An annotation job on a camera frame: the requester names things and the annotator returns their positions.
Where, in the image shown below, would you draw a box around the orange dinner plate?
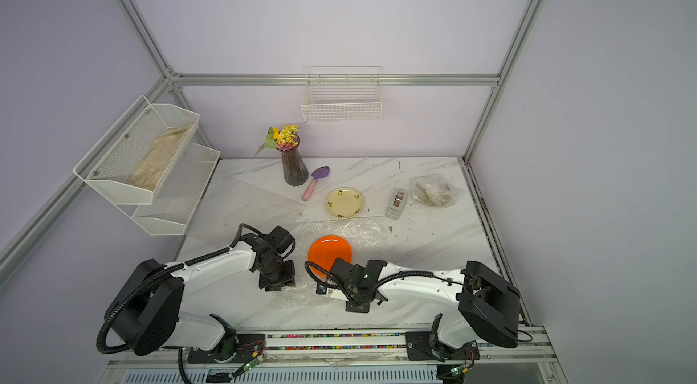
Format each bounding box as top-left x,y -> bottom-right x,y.
308,235 -> 353,271

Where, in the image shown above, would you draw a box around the white tape dispenser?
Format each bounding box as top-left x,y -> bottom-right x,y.
386,189 -> 408,220

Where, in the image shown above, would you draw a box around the yellow patterned dinner plate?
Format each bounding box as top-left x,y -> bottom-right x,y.
414,180 -> 454,207

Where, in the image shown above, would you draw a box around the clear bubble wrap sheet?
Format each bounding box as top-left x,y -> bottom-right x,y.
410,175 -> 459,208
180,179 -> 392,313

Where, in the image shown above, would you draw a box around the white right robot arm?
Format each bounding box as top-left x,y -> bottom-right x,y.
304,259 -> 530,362

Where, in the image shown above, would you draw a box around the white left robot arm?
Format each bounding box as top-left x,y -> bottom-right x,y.
95,224 -> 297,362

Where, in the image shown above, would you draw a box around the cream floral dinner plate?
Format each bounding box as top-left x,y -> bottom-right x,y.
324,187 -> 365,219

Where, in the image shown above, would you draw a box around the yellow artificial flowers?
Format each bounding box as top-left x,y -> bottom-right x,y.
255,124 -> 301,156

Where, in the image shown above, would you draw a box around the beige cloth in shelf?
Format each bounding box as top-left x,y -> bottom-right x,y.
127,124 -> 192,191

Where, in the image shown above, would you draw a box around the white mesh two-tier shelf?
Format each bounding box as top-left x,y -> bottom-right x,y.
74,97 -> 220,236

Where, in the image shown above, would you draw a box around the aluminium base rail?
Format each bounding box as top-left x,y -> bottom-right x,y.
100,327 -> 568,383

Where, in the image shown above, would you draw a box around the white wire wall basket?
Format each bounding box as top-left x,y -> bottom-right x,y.
301,66 -> 383,124

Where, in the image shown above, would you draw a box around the aluminium frame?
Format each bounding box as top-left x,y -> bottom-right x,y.
0,0 -> 570,331

